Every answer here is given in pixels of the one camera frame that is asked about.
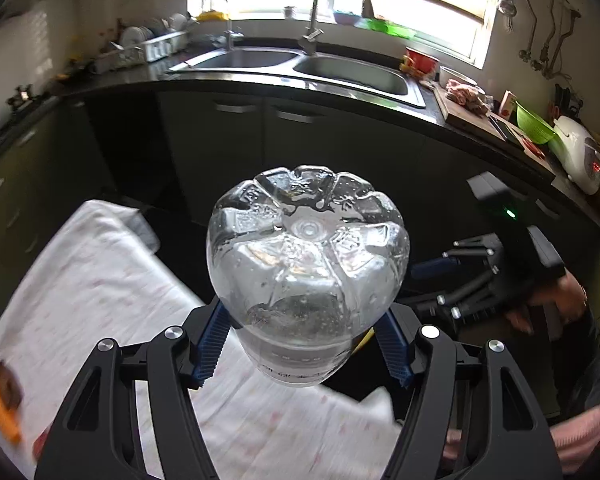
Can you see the white printed cloth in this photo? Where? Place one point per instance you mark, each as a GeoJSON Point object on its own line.
{"type": "Point", "coordinates": [90, 290]}

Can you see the person's right forearm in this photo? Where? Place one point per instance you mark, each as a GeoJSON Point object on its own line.
{"type": "Point", "coordinates": [585, 370]}

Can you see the white rice cooker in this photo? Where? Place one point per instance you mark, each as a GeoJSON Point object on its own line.
{"type": "Point", "coordinates": [577, 155]}

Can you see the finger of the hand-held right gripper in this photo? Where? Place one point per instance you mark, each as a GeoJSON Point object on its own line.
{"type": "Point", "coordinates": [460, 301]}
{"type": "Point", "coordinates": [430, 269]}

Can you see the green colander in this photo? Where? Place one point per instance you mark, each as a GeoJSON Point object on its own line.
{"type": "Point", "coordinates": [535, 125]}

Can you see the red and white carton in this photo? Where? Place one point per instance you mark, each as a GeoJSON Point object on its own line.
{"type": "Point", "coordinates": [507, 105]}

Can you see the white dish rack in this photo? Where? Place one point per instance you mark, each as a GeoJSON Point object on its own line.
{"type": "Point", "coordinates": [150, 47]}

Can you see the blue bowl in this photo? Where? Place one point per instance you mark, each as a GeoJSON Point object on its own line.
{"type": "Point", "coordinates": [346, 17]}

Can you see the hanging kitchen utensil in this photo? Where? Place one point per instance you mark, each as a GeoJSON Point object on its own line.
{"type": "Point", "coordinates": [529, 25]}
{"type": "Point", "coordinates": [550, 35]}

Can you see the gas stove burner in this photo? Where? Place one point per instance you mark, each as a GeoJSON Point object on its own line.
{"type": "Point", "coordinates": [22, 96]}

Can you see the kitchen window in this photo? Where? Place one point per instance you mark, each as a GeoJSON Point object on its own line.
{"type": "Point", "coordinates": [420, 5]}

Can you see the steel double sink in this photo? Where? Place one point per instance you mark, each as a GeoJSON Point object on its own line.
{"type": "Point", "coordinates": [330, 72]}

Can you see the pink clothing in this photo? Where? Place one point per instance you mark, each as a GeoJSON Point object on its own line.
{"type": "Point", "coordinates": [590, 435]}

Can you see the red bowl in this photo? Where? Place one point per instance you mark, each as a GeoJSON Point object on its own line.
{"type": "Point", "coordinates": [422, 62]}

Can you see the white bowl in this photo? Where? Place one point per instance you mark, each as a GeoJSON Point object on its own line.
{"type": "Point", "coordinates": [457, 74]}

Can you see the orange foam net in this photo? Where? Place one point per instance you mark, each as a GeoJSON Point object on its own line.
{"type": "Point", "coordinates": [0, 405]}

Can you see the small steel faucet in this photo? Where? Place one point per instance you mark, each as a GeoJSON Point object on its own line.
{"type": "Point", "coordinates": [230, 35]}

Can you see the kitchen knife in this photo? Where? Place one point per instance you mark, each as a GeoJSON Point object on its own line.
{"type": "Point", "coordinates": [510, 132]}

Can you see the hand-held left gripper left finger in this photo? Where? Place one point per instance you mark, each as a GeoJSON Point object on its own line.
{"type": "Point", "coordinates": [209, 345]}

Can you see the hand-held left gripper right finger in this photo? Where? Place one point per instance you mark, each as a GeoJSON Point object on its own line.
{"type": "Point", "coordinates": [394, 355]}

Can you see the wooden cutting board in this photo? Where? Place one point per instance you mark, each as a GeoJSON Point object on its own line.
{"type": "Point", "coordinates": [462, 117]}

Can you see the dark kitchen base cabinet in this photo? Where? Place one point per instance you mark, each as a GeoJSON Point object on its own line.
{"type": "Point", "coordinates": [240, 150]}

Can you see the clear plastic bottle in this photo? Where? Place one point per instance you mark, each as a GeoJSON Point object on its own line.
{"type": "Point", "coordinates": [305, 270]}

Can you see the person's right hand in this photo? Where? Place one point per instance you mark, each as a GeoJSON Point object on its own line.
{"type": "Point", "coordinates": [570, 300]}

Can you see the tall steel faucet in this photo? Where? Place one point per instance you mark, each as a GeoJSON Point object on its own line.
{"type": "Point", "coordinates": [315, 10]}

